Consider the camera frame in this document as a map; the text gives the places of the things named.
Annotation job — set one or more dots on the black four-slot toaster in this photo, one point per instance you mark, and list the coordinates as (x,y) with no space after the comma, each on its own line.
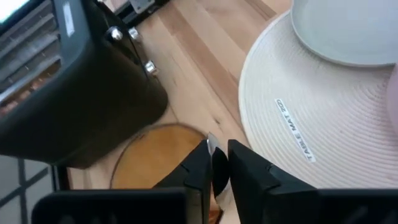
(93,102)

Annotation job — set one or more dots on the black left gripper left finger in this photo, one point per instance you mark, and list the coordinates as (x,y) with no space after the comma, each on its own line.
(192,186)

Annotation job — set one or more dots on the amber plastic cup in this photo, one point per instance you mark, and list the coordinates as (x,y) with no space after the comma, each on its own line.
(155,155)

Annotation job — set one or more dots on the grey-green plate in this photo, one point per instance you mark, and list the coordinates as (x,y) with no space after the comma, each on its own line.
(348,31)

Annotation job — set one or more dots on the round white woven placemat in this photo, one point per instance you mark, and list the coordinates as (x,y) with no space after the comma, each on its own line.
(326,124)

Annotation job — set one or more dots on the brown toast slice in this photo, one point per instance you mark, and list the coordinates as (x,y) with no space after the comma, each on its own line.
(31,88)

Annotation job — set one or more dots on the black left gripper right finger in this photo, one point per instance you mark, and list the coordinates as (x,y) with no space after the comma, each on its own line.
(258,186)

